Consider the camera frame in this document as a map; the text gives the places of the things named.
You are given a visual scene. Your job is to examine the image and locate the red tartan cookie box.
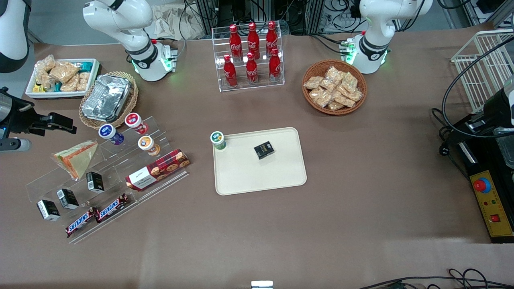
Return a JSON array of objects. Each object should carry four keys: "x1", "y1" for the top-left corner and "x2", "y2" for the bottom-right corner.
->
[{"x1": 125, "y1": 149, "x2": 191, "y2": 191}]

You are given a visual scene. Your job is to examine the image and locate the small black box white label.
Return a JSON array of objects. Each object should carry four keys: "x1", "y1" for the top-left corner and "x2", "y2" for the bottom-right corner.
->
[
  {"x1": 56, "y1": 188, "x2": 80, "y2": 210},
  {"x1": 86, "y1": 171, "x2": 105, "y2": 193},
  {"x1": 37, "y1": 199, "x2": 61, "y2": 222}
]

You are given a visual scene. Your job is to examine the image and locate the beige plastic tray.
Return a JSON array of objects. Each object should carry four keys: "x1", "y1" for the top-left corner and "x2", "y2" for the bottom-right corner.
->
[{"x1": 212, "y1": 127, "x2": 308, "y2": 196}]

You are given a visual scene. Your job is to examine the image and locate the green lid yogurt cup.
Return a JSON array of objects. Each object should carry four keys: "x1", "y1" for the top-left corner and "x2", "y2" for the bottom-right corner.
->
[{"x1": 210, "y1": 131, "x2": 226, "y2": 151}]

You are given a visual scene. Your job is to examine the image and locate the aluminium foil container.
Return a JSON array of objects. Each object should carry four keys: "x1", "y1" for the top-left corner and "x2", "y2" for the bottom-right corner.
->
[{"x1": 82, "y1": 74, "x2": 133, "y2": 123}]

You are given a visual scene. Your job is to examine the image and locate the clear acrylic bottle rack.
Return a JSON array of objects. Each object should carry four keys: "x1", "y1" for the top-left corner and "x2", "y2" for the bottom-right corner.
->
[{"x1": 212, "y1": 23, "x2": 285, "y2": 93}]

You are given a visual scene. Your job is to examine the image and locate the white rectangular plastic bin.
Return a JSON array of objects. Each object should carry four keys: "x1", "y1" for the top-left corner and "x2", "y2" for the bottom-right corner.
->
[{"x1": 25, "y1": 59, "x2": 101, "y2": 99}]

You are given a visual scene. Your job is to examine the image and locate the black control box yellow panel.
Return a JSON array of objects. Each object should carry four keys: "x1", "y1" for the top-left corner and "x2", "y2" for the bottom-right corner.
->
[{"x1": 456, "y1": 132, "x2": 514, "y2": 244}]

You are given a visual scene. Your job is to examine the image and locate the orange yogurt cup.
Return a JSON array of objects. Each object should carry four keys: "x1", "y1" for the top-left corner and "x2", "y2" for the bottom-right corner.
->
[{"x1": 138, "y1": 135, "x2": 161, "y2": 157}]

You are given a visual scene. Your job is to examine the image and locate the triangle sandwich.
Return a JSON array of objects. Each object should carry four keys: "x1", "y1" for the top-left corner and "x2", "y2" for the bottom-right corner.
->
[{"x1": 51, "y1": 140, "x2": 99, "y2": 180}]

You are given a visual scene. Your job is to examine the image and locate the red yogurt cup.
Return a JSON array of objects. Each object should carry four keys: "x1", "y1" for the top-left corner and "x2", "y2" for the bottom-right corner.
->
[{"x1": 124, "y1": 112, "x2": 148, "y2": 135}]

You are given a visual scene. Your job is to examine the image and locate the thick black cable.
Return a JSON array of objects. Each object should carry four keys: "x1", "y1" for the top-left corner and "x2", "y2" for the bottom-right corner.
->
[{"x1": 441, "y1": 37, "x2": 514, "y2": 139}]

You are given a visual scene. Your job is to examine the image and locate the thin black cables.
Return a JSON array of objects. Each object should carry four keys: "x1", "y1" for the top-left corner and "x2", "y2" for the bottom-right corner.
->
[{"x1": 357, "y1": 268, "x2": 514, "y2": 289}]

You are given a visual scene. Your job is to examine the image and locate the aluminium frame rack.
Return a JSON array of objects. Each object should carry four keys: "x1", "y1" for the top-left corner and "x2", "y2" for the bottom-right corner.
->
[{"x1": 196, "y1": 0, "x2": 324, "y2": 36}]

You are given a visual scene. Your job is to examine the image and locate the white wire basket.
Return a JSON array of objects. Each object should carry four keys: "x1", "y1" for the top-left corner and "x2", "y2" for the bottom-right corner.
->
[{"x1": 451, "y1": 29, "x2": 514, "y2": 114}]

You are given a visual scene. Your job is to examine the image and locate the clear acrylic stepped display stand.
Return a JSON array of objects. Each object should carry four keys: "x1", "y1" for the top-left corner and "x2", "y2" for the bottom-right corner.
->
[{"x1": 25, "y1": 116, "x2": 190, "y2": 244}]

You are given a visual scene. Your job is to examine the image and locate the small black box gold print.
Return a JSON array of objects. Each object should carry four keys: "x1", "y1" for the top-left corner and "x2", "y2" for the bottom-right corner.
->
[{"x1": 253, "y1": 141, "x2": 275, "y2": 160}]

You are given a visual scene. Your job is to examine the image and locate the purple yogurt cup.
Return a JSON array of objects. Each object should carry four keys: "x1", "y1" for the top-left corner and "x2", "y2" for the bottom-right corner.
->
[{"x1": 98, "y1": 124, "x2": 125, "y2": 146}]

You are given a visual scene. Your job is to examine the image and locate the brown table cover sheet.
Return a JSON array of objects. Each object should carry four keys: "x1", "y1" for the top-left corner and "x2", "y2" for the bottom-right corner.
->
[{"x1": 0, "y1": 22, "x2": 514, "y2": 289}]

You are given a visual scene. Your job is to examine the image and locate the oval wicker basket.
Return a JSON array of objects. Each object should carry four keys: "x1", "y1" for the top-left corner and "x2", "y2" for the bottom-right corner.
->
[{"x1": 79, "y1": 71, "x2": 139, "y2": 130}]

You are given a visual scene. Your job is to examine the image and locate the Snickers chocolate bar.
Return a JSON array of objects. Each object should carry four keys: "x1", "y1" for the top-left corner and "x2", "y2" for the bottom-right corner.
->
[
  {"x1": 65, "y1": 207, "x2": 99, "y2": 238},
  {"x1": 95, "y1": 193, "x2": 130, "y2": 224}
]

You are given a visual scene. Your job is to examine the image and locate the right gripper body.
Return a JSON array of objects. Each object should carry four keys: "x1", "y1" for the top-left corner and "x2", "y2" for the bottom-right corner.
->
[{"x1": 0, "y1": 92, "x2": 45, "y2": 136}]

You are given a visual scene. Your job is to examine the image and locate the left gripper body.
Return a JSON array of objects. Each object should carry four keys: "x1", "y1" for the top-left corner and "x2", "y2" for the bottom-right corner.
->
[{"x1": 483, "y1": 75, "x2": 514, "y2": 129}]

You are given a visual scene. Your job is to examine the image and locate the beige crumpled cloth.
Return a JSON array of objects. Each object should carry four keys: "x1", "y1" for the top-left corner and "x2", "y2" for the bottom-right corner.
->
[{"x1": 145, "y1": 3, "x2": 206, "y2": 41}]

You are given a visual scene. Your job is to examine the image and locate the black cable with plug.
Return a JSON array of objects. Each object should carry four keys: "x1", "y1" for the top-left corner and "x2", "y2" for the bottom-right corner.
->
[{"x1": 432, "y1": 108, "x2": 469, "y2": 179}]

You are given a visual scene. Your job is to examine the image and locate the clear bag of tan snacks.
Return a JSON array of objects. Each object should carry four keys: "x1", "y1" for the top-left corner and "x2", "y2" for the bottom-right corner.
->
[
  {"x1": 60, "y1": 75, "x2": 80, "y2": 93},
  {"x1": 34, "y1": 55, "x2": 57, "y2": 73},
  {"x1": 49, "y1": 61, "x2": 80, "y2": 83},
  {"x1": 76, "y1": 71, "x2": 91, "y2": 92},
  {"x1": 35, "y1": 71, "x2": 55, "y2": 90}
]

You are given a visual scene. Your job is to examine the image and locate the round brown wicker basket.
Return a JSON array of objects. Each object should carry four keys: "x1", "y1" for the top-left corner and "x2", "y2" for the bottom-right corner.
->
[{"x1": 302, "y1": 59, "x2": 368, "y2": 116}]

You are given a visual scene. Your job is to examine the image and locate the red Coca-Cola bottle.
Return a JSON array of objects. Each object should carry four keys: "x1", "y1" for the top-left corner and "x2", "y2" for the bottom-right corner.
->
[
  {"x1": 245, "y1": 52, "x2": 259, "y2": 85},
  {"x1": 247, "y1": 22, "x2": 261, "y2": 60},
  {"x1": 223, "y1": 55, "x2": 238, "y2": 88},
  {"x1": 269, "y1": 48, "x2": 281, "y2": 82},
  {"x1": 229, "y1": 24, "x2": 243, "y2": 61},
  {"x1": 266, "y1": 21, "x2": 278, "y2": 57}
]

